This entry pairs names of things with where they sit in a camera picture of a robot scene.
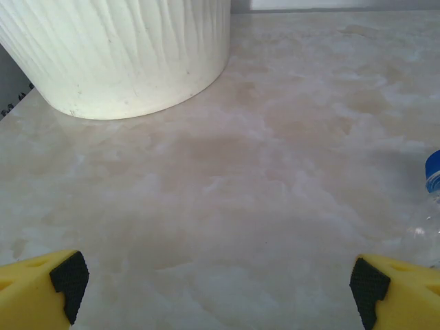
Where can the white ribbed plastic bin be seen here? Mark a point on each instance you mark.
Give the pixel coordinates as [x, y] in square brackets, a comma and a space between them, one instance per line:
[120, 51]

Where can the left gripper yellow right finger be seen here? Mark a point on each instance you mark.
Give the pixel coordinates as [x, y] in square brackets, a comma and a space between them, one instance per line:
[412, 295]

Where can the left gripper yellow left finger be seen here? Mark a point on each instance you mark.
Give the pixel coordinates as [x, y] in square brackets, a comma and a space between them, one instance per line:
[27, 292]

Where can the blue-capped cola bottle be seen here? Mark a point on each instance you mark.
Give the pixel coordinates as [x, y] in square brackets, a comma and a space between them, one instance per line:
[434, 168]

